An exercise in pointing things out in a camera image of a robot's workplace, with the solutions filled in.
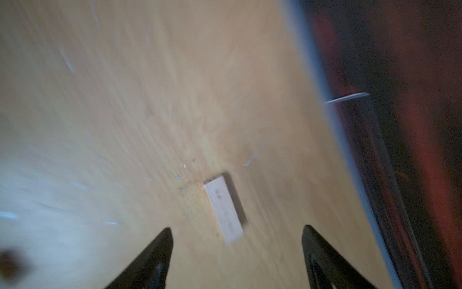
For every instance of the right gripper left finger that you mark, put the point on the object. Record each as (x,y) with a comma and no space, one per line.
(150,268)

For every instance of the natural wood block long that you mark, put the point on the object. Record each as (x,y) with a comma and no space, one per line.
(224,208)

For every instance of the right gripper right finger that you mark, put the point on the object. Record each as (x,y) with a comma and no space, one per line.
(326,267)

